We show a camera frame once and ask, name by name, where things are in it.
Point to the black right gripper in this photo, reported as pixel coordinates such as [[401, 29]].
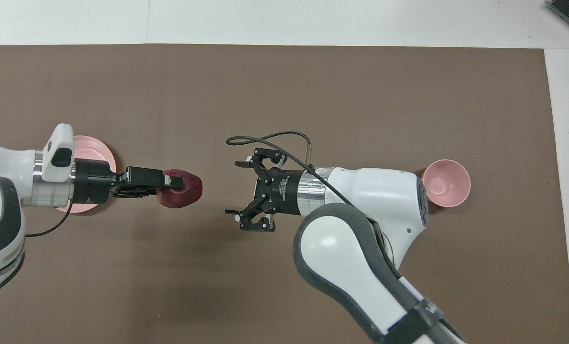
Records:
[[279, 191]]

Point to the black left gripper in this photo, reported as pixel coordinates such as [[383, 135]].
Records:
[[91, 184]]

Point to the dark red apple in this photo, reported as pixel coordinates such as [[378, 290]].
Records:
[[189, 192]]

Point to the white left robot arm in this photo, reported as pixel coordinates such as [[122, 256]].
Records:
[[2, 167]]

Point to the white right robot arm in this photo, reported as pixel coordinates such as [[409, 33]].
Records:
[[361, 191]]

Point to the pink plate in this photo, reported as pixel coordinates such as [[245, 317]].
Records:
[[95, 150]]

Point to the pink bowl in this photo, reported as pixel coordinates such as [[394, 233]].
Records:
[[449, 184]]

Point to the brown table mat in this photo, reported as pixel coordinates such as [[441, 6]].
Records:
[[284, 95]]

